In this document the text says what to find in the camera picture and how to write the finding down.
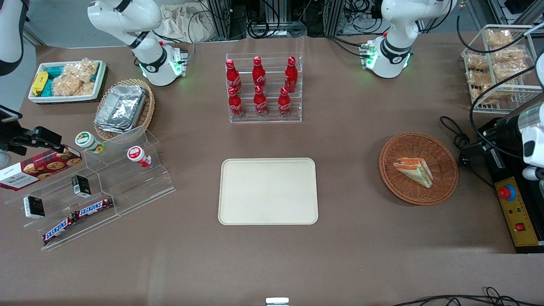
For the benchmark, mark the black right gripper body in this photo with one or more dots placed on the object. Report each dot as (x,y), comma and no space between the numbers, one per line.
(12,138)

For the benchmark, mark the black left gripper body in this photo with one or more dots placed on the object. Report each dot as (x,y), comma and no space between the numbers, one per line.
(493,137)

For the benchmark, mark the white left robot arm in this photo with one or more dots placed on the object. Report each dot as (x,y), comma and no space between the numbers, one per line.
(395,17)

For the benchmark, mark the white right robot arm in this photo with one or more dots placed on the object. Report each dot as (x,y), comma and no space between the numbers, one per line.
(127,17)

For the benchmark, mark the round brown wicker basket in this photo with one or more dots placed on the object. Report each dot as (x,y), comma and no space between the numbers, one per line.
(442,178)

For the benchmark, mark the oval tan wicker basket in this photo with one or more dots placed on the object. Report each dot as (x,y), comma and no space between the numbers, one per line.
(146,114)

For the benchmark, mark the triangular sandwich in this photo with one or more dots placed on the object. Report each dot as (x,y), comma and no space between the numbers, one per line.
(415,170)

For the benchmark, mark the beige rectangular tray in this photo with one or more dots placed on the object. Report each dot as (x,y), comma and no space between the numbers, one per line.
(267,191)

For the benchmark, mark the red tartan cookie box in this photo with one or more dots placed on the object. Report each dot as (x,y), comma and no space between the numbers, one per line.
(38,170)

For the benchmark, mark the green lid yogurt cup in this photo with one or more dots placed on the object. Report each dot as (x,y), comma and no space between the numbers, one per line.
(87,141)

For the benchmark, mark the white rectangular snack bin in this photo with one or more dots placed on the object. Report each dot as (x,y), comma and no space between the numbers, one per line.
(63,99)

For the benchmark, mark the yellow snack packet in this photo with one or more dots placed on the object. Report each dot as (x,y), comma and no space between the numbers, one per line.
(39,83)

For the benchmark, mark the small black carton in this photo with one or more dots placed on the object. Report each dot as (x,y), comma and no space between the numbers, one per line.
(80,186)
(34,207)

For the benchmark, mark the clear bag of fried snacks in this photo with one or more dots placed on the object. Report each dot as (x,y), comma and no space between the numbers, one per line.
(477,62)
(508,55)
(479,80)
(498,38)
(510,71)

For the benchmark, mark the clear bag of rice crackers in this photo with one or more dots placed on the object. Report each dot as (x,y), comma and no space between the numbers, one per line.
(76,80)

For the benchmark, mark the teal snack packet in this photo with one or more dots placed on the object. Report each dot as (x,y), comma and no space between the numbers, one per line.
(53,72)

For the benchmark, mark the silver foil packet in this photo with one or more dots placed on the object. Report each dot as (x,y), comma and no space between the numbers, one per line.
(121,108)

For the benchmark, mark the Snickers chocolate bar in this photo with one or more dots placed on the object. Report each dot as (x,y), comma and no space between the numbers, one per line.
(59,229)
(95,207)

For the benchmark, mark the black yellow control box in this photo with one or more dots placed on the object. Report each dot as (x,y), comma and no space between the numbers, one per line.
(516,216)

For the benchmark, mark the red lid yogurt cup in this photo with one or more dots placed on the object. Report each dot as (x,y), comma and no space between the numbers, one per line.
(138,155)

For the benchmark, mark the clear acrylic step display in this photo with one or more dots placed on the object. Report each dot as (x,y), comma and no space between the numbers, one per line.
(136,187)

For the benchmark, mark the beige cloth bag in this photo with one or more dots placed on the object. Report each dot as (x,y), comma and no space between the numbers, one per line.
(178,23)

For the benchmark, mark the red cola bottle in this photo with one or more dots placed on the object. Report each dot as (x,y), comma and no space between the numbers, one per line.
(259,74)
(233,78)
(260,104)
(290,76)
(236,105)
(284,104)

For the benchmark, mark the clear acrylic bottle rack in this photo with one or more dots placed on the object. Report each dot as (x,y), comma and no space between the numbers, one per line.
(272,120)

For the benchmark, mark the aluminium frame post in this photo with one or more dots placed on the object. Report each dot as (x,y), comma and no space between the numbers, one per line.
(333,17)
(225,19)

